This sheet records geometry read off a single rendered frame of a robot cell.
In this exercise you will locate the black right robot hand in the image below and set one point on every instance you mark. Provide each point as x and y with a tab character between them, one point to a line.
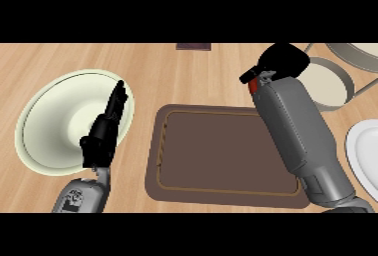
282	60

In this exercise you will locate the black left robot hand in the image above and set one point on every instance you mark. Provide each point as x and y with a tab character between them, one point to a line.
102	133

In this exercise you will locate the red bell pepper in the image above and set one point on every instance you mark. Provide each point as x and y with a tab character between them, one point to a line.
253	86

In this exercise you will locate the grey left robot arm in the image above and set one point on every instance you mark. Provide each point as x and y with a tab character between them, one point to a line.
83	195

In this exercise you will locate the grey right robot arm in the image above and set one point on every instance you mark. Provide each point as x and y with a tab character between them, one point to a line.
300	140

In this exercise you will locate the brown tray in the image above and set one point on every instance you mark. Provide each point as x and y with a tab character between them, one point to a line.
222	156

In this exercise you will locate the pale green bowl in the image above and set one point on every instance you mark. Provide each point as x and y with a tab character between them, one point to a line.
59	123

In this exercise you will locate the dark brown block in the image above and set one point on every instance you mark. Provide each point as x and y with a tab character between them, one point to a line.
194	46

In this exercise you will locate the white plate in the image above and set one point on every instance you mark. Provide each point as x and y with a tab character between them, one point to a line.
365	156

